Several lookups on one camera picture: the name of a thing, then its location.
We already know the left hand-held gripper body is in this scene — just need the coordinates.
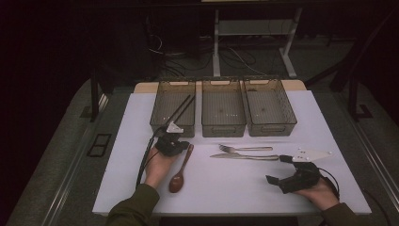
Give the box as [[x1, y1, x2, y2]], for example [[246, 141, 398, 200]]
[[153, 121, 191, 158]]

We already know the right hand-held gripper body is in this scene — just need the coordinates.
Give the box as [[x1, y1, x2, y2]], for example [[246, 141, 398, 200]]
[[277, 147, 333, 195]]

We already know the silver metal table knife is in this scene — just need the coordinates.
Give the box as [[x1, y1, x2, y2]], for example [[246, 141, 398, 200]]
[[209, 153, 280, 162]]

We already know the brown wooden spoon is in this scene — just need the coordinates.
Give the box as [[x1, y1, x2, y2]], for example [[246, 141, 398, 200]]
[[168, 143, 195, 194]]

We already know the transparent grey plastic bin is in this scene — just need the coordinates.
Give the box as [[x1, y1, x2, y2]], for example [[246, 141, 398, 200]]
[[200, 78, 247, 138], [243, 77, 298, 137], [150, 79, 197, 138]]

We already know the person's right hand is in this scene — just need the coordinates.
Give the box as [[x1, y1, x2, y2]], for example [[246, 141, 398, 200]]
[[295, 178, 342, 211]]

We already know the silver metal fork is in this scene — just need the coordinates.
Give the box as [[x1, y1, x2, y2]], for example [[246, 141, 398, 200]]
[[218, 143, 274, 154]]

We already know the black metal stand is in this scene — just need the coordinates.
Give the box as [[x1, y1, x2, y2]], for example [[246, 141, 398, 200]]
[[79, 73, 109, 123], [328, 31, 375, 122]]

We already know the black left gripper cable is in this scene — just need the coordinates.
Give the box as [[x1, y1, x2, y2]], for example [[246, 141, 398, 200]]
[[135, 133, 158, 187]]

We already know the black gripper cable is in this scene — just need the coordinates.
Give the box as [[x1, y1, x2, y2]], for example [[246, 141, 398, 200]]
[[135, 133, 158, 187], [318, 168, 342, 201]]

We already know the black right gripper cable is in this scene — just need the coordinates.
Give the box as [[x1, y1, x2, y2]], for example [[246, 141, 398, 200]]
[[318, 168, 342, 201]]

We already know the tangle of floor cables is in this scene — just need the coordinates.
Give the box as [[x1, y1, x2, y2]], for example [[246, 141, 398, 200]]
[[145, 32, 267, 78]]

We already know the white metal frame stand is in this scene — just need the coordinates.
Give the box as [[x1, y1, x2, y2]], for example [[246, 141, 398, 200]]
[[212, 8, 304, 79]]

